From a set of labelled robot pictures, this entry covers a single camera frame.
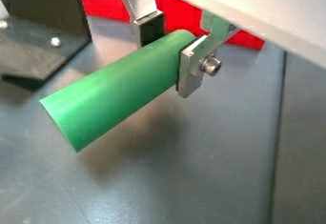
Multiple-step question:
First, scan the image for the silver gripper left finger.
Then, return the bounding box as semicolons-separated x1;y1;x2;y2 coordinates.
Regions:
121;0;165;47

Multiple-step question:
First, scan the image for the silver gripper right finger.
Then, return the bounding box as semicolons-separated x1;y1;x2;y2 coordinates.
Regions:
176;10;239;98

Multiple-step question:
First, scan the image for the green cylinder peg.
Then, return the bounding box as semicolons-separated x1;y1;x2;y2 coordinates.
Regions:
39;30;194;151

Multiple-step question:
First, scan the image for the red shape sorter box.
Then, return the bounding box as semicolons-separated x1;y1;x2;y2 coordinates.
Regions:
82;0;264;50

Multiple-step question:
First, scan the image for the black curved cradle stand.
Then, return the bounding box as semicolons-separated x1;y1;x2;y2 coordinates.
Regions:
0;0;92;90

